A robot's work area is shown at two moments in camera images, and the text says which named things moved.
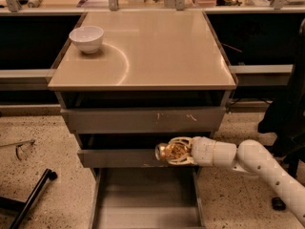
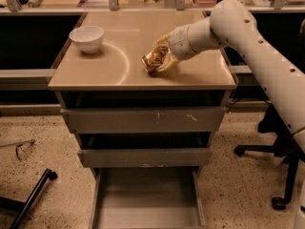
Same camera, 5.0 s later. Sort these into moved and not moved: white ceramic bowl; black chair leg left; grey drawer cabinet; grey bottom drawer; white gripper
Moved: white gripper
Not moved: black chair leg left; white ceramic bowl; grey bottom drawer; grey drawer cabinet
